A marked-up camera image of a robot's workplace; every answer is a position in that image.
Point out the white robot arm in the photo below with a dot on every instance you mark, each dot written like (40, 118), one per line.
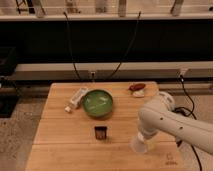
(157, 114)

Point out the dark eraser block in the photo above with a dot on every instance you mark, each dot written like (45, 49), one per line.
(100, 132)

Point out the green bowl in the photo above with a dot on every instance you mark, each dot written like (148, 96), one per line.
(97, 103)

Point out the red chili pepper toy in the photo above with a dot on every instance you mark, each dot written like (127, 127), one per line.
(137, 87)

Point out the white tube with cap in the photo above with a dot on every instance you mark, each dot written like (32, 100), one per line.
(75, 100)

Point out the white garlic toy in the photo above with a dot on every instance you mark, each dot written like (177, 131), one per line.
(138, 94)

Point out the dark box at left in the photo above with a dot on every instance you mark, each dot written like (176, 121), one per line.
(9, 95)

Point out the wall power outlet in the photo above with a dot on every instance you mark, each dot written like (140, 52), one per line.
(92, 75)

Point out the right wall outlet with plug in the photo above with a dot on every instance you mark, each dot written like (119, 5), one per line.
(182, 72)

